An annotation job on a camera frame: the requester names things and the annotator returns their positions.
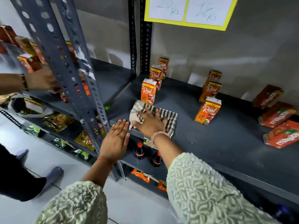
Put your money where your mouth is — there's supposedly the dark soda bottle red cap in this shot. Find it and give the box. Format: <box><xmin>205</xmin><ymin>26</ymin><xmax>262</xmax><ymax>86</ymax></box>
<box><xmin>151</xmin><ymin>151</ymin><xmax>163</xmax><ymax>167</ymax></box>
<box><xmin>135</xmin><ymin>141</ymin><xmax>145</xmax><ymax>160</ymax></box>

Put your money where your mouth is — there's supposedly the yellow paper sign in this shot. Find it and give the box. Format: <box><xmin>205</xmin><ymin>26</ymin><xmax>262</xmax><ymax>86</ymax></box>
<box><xmin>144</xmin><ymin>0</ymin><xmax>239</xmax><ymax>31</ymax></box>

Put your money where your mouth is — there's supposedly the person's left forearm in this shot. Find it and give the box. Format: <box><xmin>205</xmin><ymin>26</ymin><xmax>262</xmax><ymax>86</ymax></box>
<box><xmin>81</xmin><ymin>159</ymin><xmax>117</xmax><ymax>188</ymax></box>

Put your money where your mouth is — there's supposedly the person's right forearm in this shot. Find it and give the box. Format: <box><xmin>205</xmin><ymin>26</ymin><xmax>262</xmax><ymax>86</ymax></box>
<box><xmin>153</xmin><ymin>135</ymin><xmax>184</xmax><ymax>170</ymax></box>

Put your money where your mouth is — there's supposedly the gold snack packet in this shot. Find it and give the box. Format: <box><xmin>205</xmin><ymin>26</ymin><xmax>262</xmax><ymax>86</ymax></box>
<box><xmin>43</xmin><ymin>113</ymin><xmax>75</xmax><ymax>133</ymax></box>
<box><xmin>74</xmin><ymin>130</ymin><xmax>96</xmax><ymax>151</ymax></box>

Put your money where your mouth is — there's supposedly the green snack packet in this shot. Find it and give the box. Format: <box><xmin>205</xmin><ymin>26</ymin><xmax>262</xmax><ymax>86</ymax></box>
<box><xmin>23</xmin><ymin>125</ymin><xmax>46</xmax><ymax>138</ymax></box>
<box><xmin>51</xmin><ymin>138</ymin><xmax>74</xmax><ymax>151</ymax></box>
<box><xmin>72</xmin><ymin>148</ymin><xmax>93</xmax><ymax>162</ymax></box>

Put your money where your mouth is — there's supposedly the white handwritten paper sheet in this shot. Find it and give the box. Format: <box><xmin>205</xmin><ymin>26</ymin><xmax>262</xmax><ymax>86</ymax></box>
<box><xmin>185</xmin><ymin>0</ymin><xmax>234</xmax><ymax>27</ymax></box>
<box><xmin>148</xmin><ymin>0</ymin><xmax>188</xmax><ymax>22</ymax></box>

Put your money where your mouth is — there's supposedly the orange juice carton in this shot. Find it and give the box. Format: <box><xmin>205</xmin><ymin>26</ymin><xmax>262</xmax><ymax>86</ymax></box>
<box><xmin>199</xmin><ymin>81</ymin><xmax>222</xmax><ymax>103</ymax></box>
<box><xmin>194</xmin><ymin>96</ymin><xmax>222</xmax><ymax>126</ymax></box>
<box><xmin>202</xmin><ymin>70</ymin><xmax>222</xmax><ymax>89</ymax></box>
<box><xmin>158</xmin><ymin>57</ymin><xmax>169</xmax><ymax>79</ymax></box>
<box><xmin>141</xmin><ymin>78</ymin><xmax>157</xmax><ymax>105</ymax></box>
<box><xmin>150</xmin><ymin>65</ymin><xmax>163</xmax><ymax>91</ymax></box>

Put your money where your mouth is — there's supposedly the yellow white price label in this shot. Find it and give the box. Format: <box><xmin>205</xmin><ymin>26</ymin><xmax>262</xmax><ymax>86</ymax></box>
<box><xmin>23</xmin><ymin>97</ymin><xmax>44</xmax><ymax>114</ymax></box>

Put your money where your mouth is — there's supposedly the pale green patterned tunic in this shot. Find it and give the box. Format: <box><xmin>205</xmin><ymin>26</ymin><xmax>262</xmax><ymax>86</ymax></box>
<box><xmin>34</xmin><ymin>153</ymin><xmax>281</xmax><ymax>224</ymax></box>

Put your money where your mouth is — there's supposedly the pink wrist bangle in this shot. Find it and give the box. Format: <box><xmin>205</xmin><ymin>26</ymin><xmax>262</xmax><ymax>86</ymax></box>
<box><xmin>150</xmin><ymin>131</ymin><xmax>170</xmax><ymax>145</ymax></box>

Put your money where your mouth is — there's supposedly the another person's forearm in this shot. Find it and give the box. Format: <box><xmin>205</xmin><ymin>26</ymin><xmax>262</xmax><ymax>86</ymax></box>
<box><xmin>0</xmin><ymin>73</ymin><xmax>26</xmax><ymax>95</ymax></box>

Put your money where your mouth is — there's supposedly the orange snack packet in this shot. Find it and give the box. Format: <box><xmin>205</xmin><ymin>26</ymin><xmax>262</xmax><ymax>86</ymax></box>
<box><xmin>131</xmin><ymin>168</ymin><xmax>151</xmax><ymax>183</ymax></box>
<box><xmin>156</xmin><ymin>180</ymin><xmax>168</xmax><ymax>193</ymax></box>

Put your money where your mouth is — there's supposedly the pile of red noodle packets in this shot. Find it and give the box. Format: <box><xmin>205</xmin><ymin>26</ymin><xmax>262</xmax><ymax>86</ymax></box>
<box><xmin>0</xmin><ymin>25</ymin><xmax>91</xmax><ymax>103</ymax></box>

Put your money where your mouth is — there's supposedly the person's left hand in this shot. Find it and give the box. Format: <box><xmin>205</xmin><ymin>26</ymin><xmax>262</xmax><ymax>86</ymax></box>
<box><xmin>98</xmin><ymin>119</ymin><xmax>130</xmax><ymax>165</ymax></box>

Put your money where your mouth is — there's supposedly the dark grey metal shelving rack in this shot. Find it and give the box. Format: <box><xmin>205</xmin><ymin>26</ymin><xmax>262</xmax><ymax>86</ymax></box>
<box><xmin>107</xmin><ymin>0</ymin><xmax>299</xmax><ymax>218</ymax></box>

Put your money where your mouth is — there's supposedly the person's right hand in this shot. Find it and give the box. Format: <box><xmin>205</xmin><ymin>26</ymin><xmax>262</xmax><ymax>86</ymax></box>
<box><xmin>133</xmin><ymin>108</ymin><xmax>168</xmax><ymax>139</ymax></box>

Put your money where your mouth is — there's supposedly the red drink carton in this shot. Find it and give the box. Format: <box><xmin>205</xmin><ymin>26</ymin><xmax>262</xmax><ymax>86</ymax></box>
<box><xmin>263</xmin><ymin>120</ymin><xmax>299</xmax><ymax>149</ymax></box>
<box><xmin>258</xmin><ymin>102</ymin><xmax>297</xmax><ymax>128</ymax></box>
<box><xmin>252</xmin><ymin>84</ymin><xmax>284</xmax><ymax>109</ymax></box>

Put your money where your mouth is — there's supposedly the striped cleaning cloth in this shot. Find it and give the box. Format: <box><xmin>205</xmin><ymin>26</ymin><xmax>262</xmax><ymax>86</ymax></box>
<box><xmin>129</xmin><ymin>100</ymin><xmax>178</xmax><ymax>139</ymax></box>

